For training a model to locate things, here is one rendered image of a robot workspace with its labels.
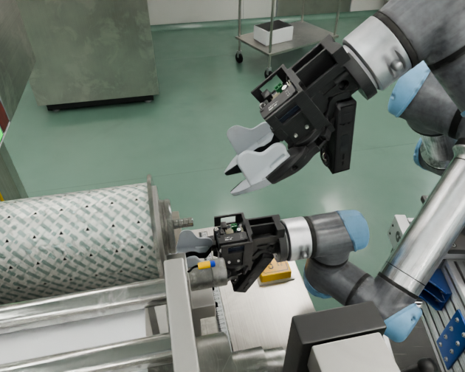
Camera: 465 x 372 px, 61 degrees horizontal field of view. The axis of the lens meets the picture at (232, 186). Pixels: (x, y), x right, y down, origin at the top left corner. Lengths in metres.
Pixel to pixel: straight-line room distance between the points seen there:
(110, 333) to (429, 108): 0.69
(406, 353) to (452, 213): 1.03
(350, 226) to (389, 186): 2.01
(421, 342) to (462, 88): 1.37
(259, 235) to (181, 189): 1.87
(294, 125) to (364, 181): 2.25
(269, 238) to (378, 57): 0.34
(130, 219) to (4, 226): 0.14
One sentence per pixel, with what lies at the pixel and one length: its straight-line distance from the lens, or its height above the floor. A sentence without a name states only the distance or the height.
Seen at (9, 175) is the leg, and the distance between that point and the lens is 1.51.
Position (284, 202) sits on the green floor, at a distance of 2.43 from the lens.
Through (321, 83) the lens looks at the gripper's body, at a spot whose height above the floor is 1.44.
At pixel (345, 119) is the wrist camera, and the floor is 1.39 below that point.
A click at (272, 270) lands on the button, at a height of 0.92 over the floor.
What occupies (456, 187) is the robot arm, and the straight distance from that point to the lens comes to 0.77.
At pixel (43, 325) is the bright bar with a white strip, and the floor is 1.45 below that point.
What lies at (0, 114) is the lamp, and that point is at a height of 1.19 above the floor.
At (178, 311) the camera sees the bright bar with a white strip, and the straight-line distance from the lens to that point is 0.22.
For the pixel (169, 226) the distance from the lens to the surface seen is 0.51.
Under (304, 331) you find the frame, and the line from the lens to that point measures 0.23.
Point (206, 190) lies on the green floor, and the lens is 2.50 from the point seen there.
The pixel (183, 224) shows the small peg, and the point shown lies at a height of 1.24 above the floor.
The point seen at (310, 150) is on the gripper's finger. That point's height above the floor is 1.37.
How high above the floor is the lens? 1.64
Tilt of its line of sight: 40 degrees down
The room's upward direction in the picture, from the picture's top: straight up
